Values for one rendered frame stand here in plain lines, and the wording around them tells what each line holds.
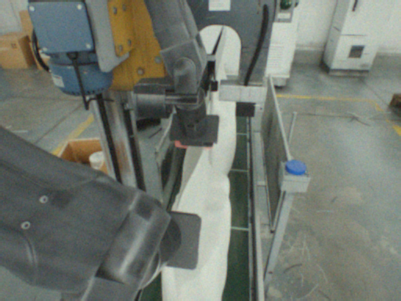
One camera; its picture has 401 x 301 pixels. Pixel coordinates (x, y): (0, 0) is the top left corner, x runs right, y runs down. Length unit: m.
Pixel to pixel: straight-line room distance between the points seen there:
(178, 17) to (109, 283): 0.35
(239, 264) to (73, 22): 0.98
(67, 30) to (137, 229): 0.51
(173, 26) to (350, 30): 4.17
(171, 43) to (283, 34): 3.21
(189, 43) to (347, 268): 1.56
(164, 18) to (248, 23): 0.39
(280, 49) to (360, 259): 2.57
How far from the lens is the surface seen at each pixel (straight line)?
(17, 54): 5.35
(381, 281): 1.82
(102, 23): 0.68
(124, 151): 1.13
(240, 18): 0.78
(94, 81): 0.73
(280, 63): 3.68
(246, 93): 0.83
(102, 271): 0.19
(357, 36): 4.57
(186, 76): 0.42
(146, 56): 0.85
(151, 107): 0.47
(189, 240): 0.35
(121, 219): 0.17
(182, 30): 0.42
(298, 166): 0.87
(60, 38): 0.64
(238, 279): 1.13
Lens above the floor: 1.36
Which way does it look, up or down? 35 degrees down
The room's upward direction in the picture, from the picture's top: straight up
